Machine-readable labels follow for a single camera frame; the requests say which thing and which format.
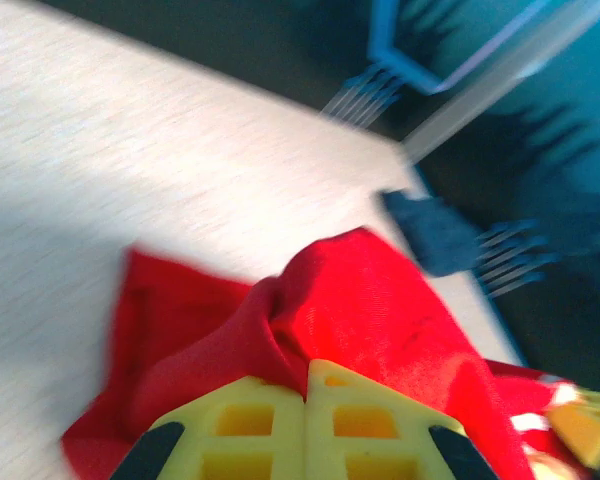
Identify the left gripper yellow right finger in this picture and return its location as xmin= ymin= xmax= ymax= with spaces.
xmin=305 ymin=357 xmax=502 ymax=480

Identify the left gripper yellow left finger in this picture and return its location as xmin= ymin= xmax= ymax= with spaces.
xmin=110 ymin=374 xmax=309 ymax=480

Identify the red t-shirt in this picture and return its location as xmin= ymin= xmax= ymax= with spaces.
xmin=59 ymin=225 xmax=599 ymax=480

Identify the navy blue folded cloth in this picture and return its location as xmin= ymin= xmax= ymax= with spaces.
xmin=379 ymin=189 xmax=487 ymax=279

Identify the right aluminium frame post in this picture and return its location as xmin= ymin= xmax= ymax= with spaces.
xmin=402 ymin=0 xmax=600 ymax=164

